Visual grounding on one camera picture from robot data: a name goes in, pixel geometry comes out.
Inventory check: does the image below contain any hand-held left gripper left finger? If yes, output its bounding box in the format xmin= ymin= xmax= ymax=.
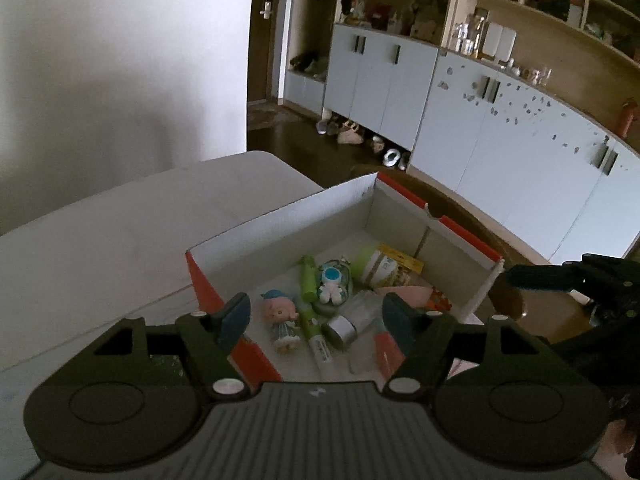
xmin=95 ymin=292 xmax=251 ymax=402

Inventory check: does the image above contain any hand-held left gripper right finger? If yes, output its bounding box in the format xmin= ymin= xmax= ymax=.
xmin=381 ymin=292 xmax=551 ymax=403

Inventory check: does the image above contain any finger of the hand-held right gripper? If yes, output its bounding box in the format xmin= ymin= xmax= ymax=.
xmin=504 ymin=262 xmax=591 ymax=295

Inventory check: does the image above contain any pink sponge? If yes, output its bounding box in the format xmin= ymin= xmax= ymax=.
xmin=372 ymin=285 xmax=435 ymax=311

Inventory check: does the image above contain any pink-haired doll with blue narwhal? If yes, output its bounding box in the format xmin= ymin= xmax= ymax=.
xmin=260 ymin=288 xmax=302 ymax=356

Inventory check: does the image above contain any orange plastic toy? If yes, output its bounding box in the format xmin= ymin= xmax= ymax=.
xmin=427 ymin=287 xmax=453 ymax=311

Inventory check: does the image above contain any white cylindrical bottle silver cap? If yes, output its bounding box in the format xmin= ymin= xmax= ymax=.
xmin=321 ymin=290 xmax=388 ymax=352

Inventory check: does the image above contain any green-lidded printed jar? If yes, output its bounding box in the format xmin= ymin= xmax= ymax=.
xmin=354 ymin=244 xmax=425 ymax=291

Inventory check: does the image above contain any astronaut keychain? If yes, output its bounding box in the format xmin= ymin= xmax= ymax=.
xmin=317 ymin=259 xmax=353 ymax=306

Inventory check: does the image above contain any green and white pen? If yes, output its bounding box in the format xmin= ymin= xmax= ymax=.
xmin=298 ymin=305 xmax=335 ymax=375

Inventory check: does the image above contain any green marker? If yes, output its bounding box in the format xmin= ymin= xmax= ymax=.
xmin=299 ymin=255 xmax=319 ymax=302

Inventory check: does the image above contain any orange-red cardboard box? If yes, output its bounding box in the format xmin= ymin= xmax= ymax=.
xmin=185 ymin=171 xmax=503 ymax=396

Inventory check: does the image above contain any pale pink shoe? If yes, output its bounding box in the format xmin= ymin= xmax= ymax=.
xmin=337 ymin=122 xmax=363 ymax=146

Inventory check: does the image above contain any white canister pair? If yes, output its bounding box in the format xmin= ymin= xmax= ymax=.
xmin=484 ymin=22 xmax=517 ymax=61

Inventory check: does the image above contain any brown door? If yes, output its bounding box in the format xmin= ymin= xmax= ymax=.
xmin=247 ymin=0 xmax=293 ymax=106

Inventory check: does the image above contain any white wall cabinet unit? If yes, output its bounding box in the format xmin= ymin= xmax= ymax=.
xmin=282 ymin=0 xmax=640 ymax=271

